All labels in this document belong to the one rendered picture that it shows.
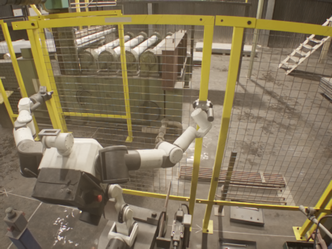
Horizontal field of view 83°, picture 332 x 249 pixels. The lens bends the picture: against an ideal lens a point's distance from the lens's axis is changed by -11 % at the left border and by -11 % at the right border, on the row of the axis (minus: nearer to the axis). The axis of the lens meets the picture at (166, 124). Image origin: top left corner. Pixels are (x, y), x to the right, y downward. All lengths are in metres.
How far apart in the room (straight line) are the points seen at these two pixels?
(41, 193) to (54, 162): 0.14
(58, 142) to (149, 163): 0.38
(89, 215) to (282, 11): 12.33
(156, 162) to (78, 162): 0.34
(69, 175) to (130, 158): 0.26
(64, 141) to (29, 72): 3.42
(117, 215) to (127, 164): 0.71
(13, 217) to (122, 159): 1.13
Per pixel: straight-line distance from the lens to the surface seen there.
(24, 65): 4.23
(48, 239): 2.43
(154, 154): 0.94
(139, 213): 2.11
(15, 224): 1.80
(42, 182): 0.96
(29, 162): 1.09
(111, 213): 1.54
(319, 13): 13.40
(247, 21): 1.22
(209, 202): 1.91
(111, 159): 0.85
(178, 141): 1.05
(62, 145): 0.86
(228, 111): 1.36
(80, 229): 2.37
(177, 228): 0.90
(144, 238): 1.99
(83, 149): 0.93
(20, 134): 1.23
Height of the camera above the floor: 1.90
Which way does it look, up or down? 31 degrees down
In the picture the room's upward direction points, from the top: straight up
